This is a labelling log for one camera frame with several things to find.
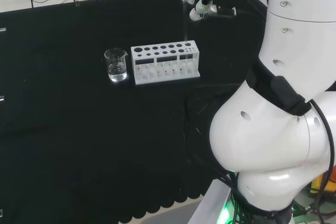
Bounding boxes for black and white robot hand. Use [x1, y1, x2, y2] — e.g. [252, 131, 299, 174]
[181, 0, 219, 22]

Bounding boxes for white test tube rack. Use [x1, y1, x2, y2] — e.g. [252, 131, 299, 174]
[130, 40, 202, 86]

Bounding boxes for clear glass beaker with water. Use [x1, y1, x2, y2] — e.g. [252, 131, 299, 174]
[104, 47, 129, 82]

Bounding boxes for black bench cloth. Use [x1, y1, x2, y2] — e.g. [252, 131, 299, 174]
[0, 0, 268, 224]

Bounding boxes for yellow stop button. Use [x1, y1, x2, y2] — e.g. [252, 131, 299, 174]
[311, 174, 329, 195]

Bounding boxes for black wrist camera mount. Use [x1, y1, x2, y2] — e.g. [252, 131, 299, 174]
[215, 0, 237, 19]

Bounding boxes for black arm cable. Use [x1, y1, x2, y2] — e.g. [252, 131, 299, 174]
[309, 100, 336, 224]

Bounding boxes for black cable bundle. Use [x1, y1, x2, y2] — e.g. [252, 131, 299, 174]
[183, 83, 244, 192]

